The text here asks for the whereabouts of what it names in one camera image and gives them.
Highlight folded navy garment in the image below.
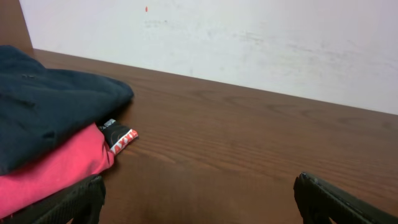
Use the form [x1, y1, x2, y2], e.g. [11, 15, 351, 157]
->
[1, 45, 134, 175]

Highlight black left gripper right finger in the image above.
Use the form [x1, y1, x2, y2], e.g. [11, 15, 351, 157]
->
[294, 172, 397, 224]

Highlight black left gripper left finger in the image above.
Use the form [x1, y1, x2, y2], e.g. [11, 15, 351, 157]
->
[1, 175, 106, 224]

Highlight folded red garment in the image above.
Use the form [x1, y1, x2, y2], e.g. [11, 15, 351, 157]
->
[1, 124, 114, 218]

